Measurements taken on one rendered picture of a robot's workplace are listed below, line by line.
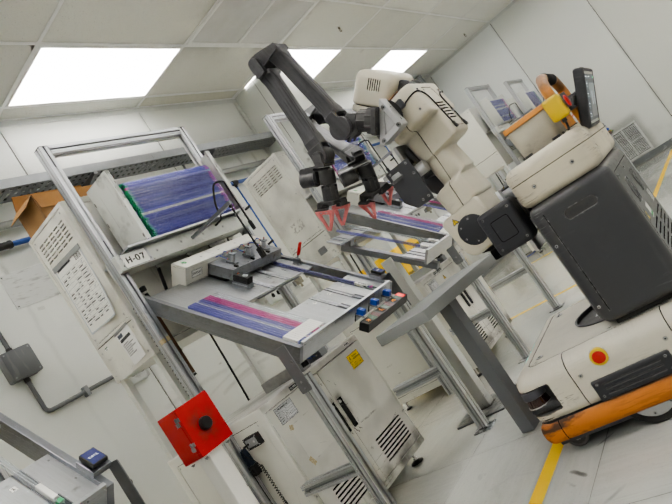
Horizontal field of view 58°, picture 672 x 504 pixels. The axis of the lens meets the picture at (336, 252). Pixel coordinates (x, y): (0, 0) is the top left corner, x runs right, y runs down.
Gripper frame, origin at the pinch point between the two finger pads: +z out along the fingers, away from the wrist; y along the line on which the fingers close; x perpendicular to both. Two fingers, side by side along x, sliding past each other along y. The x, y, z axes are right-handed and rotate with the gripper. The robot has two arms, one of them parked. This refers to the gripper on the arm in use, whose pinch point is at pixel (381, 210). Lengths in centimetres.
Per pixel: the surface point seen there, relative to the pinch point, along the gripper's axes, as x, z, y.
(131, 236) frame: -78, -23, 57
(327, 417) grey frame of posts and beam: 13, 35, 68
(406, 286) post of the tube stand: -25, 54, -21
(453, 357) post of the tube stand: -7, 87, -14
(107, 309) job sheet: -85, -2, 79
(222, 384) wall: -196, 133, 12
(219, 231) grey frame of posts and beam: -80, -1, 21
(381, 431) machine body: -12, 85, 35
